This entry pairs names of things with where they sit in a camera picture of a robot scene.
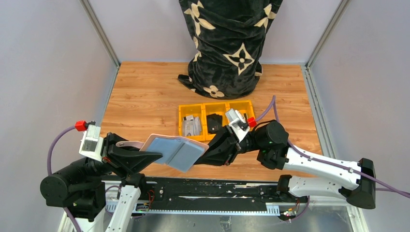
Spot pink leather card holder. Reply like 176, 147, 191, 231
116, 133, 209, 173

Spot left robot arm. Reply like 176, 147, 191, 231
40, 133, 162, 232

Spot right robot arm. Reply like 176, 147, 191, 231
195, 120, 376, 209

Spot black cards in bin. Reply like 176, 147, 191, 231
206, 114, 223, 134

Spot yellow plastic end bin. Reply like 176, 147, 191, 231
228, 100, 256, 119

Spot black floral blanket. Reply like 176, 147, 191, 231
178, 0, 282, 100

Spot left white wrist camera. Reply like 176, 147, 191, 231
79, 124, 103, 162

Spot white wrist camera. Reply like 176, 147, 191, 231
225, 109, 250, 142
79, 124, 103, 162

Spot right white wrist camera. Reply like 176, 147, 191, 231
225, 109, 250, 142

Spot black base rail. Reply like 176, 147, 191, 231
132, 177, 307, 216

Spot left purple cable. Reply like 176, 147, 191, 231
47, 120, 88, 232

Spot purple cable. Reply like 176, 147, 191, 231
47, 120, 88, 232
247, 95, 410, 199

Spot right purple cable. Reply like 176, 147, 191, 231
247, 95, 410, 199

